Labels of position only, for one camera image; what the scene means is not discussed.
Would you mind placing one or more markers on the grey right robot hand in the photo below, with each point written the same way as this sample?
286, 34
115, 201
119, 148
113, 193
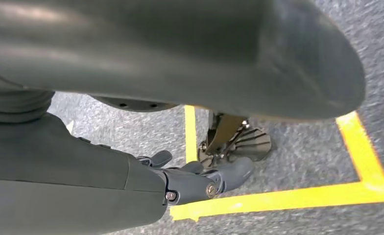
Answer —
65, 188

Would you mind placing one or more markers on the dark robot leg shell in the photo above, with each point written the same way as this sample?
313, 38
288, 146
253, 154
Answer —
179, 48

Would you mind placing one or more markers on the yellow floor tape square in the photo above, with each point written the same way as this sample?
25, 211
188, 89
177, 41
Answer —
276, 198

